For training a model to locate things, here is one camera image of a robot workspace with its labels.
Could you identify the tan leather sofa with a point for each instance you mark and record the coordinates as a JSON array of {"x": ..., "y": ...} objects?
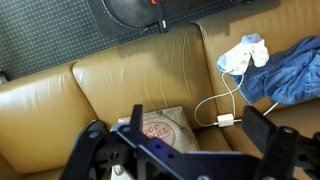
[{"x": 41, "y": 114}]

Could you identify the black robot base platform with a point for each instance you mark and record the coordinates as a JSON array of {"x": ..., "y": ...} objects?
[{"x": 116, "y": 17}]

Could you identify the brown paper grocery bag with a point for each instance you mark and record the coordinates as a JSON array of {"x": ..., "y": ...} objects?
[{"x": 171, "y": 126}]

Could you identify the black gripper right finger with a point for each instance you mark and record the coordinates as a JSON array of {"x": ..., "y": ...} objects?
[{"x": 257, "y": 127}]

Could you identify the white power adapter brick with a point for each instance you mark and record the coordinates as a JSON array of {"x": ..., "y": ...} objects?
[{"x": 225, "y": 120}]

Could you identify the white and blue socks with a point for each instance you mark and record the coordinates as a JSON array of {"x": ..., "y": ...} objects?
[{"x": 236, "y": 60}]

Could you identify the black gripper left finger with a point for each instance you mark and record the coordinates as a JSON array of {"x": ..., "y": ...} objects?
[{"x": 136, "y": 121}]

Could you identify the blue denim jeans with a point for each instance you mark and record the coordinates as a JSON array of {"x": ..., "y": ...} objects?
[{"x": 288, "y": 77}]

